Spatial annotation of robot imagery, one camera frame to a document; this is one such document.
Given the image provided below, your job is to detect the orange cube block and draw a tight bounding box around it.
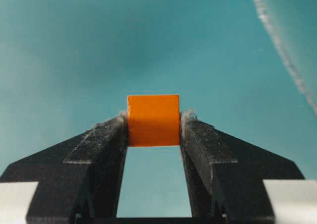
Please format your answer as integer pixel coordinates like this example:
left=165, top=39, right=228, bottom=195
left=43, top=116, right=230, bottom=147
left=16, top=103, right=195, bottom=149
left=127, top=95, right=180, bottom=147

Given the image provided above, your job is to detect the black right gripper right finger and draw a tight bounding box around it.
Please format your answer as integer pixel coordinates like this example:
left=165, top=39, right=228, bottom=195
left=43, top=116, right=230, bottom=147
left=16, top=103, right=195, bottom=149
left=178, top=109, right=305, bottom=222

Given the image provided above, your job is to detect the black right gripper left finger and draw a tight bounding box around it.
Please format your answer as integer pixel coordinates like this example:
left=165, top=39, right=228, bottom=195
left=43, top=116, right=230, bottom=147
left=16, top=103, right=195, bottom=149
left=0, top=112, right=127, bottom=224

